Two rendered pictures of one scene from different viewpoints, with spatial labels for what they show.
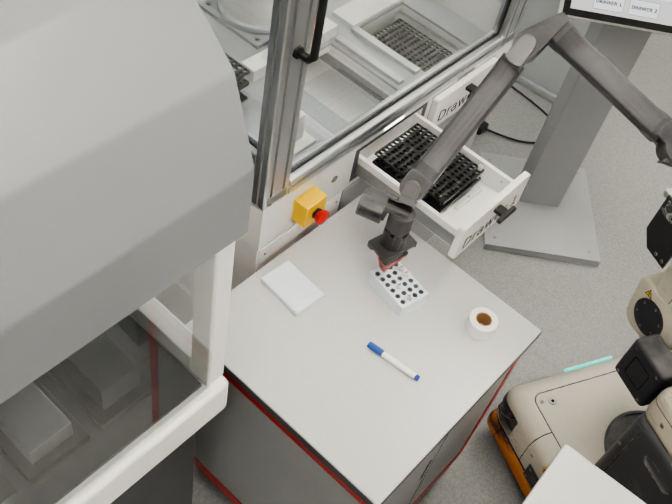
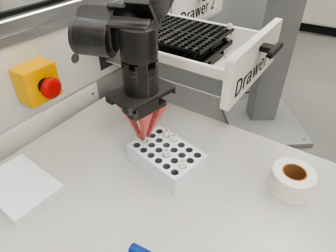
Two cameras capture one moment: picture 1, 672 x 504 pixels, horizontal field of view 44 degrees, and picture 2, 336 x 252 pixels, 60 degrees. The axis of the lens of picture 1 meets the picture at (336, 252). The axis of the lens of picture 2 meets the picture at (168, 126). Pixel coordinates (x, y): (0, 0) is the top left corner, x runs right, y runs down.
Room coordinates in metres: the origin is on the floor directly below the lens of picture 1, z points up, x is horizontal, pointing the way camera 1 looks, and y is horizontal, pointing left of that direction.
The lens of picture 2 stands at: (0.85, -0.18, 1.14)
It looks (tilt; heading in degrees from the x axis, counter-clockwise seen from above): 37 degrees down; 2
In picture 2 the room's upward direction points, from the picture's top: straight up
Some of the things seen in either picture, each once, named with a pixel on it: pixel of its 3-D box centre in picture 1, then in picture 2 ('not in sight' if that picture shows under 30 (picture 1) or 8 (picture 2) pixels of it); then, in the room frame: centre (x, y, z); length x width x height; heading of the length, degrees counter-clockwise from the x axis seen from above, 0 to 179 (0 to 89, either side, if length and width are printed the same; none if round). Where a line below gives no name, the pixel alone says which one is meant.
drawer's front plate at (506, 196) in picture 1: (489, 214); (254, 59); (1.46, -0.35, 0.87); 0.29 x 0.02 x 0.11; 148
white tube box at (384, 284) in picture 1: (397, 287); (166, 157); (1.24, -0.16, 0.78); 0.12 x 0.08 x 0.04; 47
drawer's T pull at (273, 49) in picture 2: (502, 211); (269, 48); (1.44, -0.37, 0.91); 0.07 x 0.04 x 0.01; 148
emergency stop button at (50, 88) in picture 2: (320, 215); (49, 87); (1.32, 0.06, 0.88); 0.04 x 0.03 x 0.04; 148
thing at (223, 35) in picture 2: (461, 185); (214, 39); (1.51, -0.26, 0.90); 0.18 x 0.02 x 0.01; 148
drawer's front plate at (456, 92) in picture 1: (462, 93); (196, 4); (1.89, -0.24, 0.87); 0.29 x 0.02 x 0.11; 148
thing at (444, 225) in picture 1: (423, 169); (173, 43); (1.56, -0.17, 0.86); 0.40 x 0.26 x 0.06; 58
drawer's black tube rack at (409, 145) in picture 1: (427, 170); (177, 42); (1.56, -0.18, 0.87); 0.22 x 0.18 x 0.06; 58
